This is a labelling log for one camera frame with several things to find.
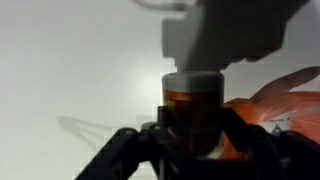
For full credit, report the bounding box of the orange plastic bag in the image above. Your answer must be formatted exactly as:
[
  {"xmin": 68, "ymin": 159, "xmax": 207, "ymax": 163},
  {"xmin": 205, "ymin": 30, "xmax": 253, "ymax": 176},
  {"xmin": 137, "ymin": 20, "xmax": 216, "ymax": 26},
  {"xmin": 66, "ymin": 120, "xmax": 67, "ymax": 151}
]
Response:
[{"xmin": 213, "ymin": 65, "xmax": 320, "ymax": 160}]

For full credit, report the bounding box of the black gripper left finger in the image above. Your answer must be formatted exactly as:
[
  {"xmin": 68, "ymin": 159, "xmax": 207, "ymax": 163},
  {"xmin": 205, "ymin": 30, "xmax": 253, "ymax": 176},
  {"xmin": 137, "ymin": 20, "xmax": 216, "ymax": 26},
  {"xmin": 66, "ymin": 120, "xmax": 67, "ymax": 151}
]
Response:
[{"xmin": 75, "ymin": 106, "xmax": 172, "ymax": 180}]

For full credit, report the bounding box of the white and orange bottle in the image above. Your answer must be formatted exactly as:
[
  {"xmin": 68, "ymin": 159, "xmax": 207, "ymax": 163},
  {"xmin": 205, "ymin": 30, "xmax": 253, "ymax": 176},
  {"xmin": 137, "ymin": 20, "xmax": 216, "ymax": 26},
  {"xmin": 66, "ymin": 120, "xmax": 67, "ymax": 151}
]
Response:
[{"xmin": 162, "ymin": 71, "xmax": 224, "ymax": 158}]

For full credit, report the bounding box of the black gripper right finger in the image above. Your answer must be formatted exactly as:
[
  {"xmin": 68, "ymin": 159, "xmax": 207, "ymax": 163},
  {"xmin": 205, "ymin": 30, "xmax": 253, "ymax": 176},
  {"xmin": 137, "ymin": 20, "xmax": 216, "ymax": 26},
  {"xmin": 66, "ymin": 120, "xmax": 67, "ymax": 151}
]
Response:
[{"xmin": 220, "ymin": 108, "xmax": 320, "ymax": 180}]

